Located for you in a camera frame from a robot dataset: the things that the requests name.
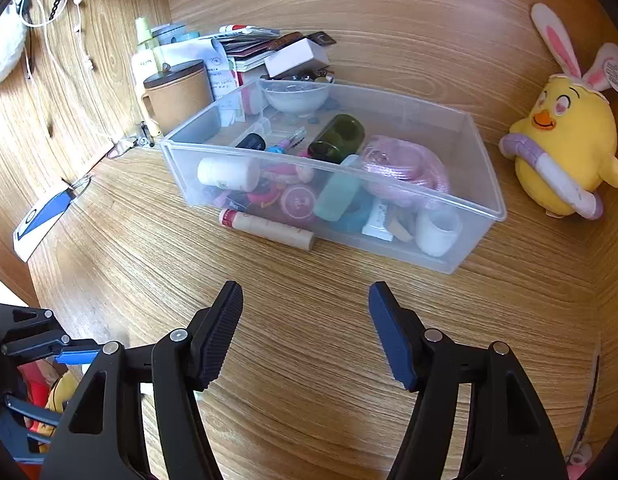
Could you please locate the white cream tube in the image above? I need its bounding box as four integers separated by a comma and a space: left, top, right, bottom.
362, 197, 394, 242

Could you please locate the beige lip balm stick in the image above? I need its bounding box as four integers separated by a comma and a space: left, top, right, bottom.
219, 208, 315, 252

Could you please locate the pink paw keychain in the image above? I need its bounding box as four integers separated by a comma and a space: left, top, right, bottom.
567, 443, 593, 480

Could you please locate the clear plastic storage bin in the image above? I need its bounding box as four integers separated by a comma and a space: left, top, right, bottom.
161, 79, 506, 273

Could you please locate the brown lidded mug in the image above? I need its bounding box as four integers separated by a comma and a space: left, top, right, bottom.
142, 60, 213, 136

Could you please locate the white charging cable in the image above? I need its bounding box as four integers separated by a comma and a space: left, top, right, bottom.
18, 0, 98, 82

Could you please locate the white bandage roll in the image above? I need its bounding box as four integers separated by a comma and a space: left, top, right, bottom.
414, 208, 463, 258

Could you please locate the white ceramic bowl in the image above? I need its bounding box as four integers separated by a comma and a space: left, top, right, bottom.
260, 80, 330, 116

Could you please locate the blue tape roll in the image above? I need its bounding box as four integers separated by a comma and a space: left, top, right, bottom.
332, 192, 373, 233

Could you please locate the blue white card tag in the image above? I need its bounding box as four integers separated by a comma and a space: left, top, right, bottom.
13, 185, 74, 262

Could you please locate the green spray bottle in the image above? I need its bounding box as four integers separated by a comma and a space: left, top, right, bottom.
131, 16, 160, 93

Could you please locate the white small box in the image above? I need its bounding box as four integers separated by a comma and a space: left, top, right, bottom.
264, 38, 330, 78

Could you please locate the yellow chick plush toy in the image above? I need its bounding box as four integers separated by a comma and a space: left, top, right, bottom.
499, 2, 618, 220

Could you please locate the dark green jar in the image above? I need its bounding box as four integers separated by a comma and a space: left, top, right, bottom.
308, 114, 365, 164

